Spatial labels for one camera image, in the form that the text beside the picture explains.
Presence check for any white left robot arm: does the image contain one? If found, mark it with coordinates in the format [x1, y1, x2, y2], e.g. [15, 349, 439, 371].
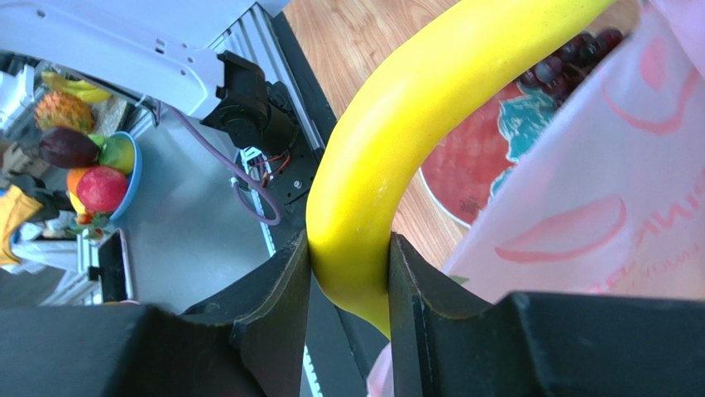
[1, 1, 301, 155]

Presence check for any patterned fruit plate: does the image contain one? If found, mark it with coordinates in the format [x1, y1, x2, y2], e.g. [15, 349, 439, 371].
[420, 84, 555, 227]

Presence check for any toy fruit basket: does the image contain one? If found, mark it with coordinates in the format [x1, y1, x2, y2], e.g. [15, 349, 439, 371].
[35, 71, 142, 240]

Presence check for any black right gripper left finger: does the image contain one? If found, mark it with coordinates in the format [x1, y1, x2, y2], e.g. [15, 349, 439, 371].
[1, 232, 311, 396]

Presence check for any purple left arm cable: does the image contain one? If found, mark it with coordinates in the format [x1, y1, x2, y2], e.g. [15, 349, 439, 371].
[154, 102, 283, 227]

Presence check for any yellow banana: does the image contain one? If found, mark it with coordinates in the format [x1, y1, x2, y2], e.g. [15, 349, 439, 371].
[305, 1, 609, 335]

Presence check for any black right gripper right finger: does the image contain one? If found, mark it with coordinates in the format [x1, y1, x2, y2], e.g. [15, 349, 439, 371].
[389, 234, 704, 396]

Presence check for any pink plastic bag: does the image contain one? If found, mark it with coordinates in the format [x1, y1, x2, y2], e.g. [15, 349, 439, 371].
[367, 1, 704, 396]

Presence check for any purple grape bunch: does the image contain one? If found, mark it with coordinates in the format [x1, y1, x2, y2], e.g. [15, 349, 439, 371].
[516, 28, 626, 109]

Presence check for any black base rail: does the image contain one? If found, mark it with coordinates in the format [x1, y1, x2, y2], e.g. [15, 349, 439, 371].
[220, 5, 390, 397]

